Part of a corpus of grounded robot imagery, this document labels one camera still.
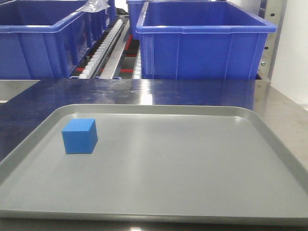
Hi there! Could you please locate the grey plastic tray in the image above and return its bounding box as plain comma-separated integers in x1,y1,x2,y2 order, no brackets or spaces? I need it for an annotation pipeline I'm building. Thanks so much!
0,104,308,226

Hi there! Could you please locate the large blue bin right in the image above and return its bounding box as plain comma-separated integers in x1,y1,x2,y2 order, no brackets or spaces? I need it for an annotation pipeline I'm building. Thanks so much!
136,0,277,80

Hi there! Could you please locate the white roller conveyor rail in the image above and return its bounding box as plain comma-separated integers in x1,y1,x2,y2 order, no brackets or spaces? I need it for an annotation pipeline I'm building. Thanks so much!
78,19,124,79

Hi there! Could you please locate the perforated metal shelf post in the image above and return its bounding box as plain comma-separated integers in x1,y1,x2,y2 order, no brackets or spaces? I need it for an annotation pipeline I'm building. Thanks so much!
258,0,287,82

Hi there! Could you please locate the clear plastic bag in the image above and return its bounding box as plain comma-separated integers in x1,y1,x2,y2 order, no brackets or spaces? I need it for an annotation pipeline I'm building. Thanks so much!
79,0,110,13

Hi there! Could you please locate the large blue bin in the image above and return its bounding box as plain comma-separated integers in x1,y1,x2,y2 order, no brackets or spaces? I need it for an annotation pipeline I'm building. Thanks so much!
0,0,116,80
136,0,277,80

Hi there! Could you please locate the blue bin rear centre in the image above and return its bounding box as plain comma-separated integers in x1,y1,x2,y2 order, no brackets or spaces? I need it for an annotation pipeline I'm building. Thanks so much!
126,0,150,41

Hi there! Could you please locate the large blue bin left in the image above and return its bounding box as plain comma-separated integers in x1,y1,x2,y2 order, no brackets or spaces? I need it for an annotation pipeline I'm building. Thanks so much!
0,0,116,80

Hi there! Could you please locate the blue foam cube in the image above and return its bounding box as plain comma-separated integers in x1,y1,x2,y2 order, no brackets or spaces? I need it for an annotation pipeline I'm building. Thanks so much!
62,118,98,154

